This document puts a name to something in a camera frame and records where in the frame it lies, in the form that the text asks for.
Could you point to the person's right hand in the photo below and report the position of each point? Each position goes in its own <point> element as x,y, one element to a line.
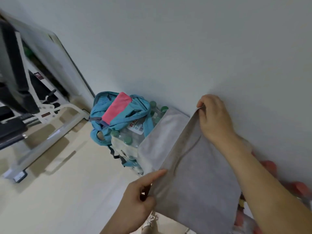
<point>217,121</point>

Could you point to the person's left hand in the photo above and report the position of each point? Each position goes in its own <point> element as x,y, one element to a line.
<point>131,209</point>

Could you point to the light blue backpack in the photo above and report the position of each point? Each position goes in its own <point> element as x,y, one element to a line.
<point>136,112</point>

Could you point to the pink towel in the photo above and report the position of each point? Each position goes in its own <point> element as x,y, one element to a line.
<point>117,107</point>

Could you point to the person's right forearm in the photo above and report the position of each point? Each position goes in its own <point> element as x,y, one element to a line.
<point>273,190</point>

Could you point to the white and black sneaker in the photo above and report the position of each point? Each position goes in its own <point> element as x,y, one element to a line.
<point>150,222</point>

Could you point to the stack of water bottle packs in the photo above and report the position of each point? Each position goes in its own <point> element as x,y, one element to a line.
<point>126,138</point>

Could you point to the black leg machine seat pad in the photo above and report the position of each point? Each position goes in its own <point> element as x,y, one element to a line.
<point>12,129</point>

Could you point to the black leg machine back pad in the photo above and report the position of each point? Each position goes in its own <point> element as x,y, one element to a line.
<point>14,70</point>

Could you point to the white leg machine frame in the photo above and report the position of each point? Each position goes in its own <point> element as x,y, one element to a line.
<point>58,126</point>

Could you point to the white panel leaning on wall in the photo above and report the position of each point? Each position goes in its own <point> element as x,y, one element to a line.
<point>56,60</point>

